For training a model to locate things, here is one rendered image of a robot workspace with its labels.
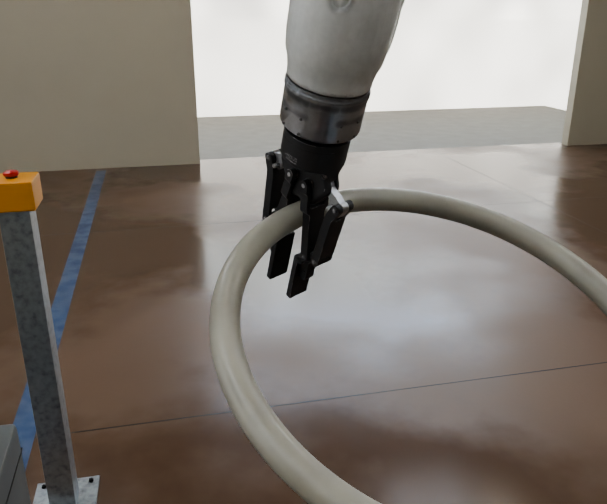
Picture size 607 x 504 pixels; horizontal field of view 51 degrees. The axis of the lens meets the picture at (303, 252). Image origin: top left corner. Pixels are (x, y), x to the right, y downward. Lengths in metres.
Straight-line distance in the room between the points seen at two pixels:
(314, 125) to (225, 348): 0.24
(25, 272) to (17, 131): 5.08
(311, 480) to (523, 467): 1.98
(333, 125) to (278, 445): 0.32
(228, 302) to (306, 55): 0.25
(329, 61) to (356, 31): 0.04
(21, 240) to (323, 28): 1.38
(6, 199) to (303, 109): 1.26
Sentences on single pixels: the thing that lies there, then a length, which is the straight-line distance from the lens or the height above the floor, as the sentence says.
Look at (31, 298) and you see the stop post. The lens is 1.92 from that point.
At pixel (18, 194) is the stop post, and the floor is 1.05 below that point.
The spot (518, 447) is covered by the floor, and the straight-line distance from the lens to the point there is 2.55.
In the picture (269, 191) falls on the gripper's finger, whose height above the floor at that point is 1.28.
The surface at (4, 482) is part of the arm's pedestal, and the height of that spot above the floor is 0.77.
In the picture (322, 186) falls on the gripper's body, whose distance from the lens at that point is 0.71.
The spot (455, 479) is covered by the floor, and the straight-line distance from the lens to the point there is 2.35.
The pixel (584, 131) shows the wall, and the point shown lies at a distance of 8.47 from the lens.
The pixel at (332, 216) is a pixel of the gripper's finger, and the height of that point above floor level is 1.27.
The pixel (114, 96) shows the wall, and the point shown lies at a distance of 6.75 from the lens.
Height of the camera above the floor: 1.48
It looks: 21 degrees down
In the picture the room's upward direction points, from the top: straight up
